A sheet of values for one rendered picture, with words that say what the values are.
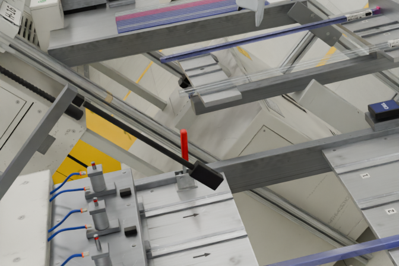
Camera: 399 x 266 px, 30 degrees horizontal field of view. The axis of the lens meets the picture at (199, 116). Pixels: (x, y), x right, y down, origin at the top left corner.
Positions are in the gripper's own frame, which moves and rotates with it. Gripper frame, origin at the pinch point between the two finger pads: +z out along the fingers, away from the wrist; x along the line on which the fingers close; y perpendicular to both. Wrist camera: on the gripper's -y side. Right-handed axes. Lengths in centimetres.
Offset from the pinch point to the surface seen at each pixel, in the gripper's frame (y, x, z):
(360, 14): -25.1, 0.7, -2.0
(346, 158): -6.6, 42.9, 14.1
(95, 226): 37, 55, 19
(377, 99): -82, -93, 51
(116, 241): 35, 58, 20
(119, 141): -5, -259, 136
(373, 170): -9, 48, 14
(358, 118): -22.0, 14.0, 17.7
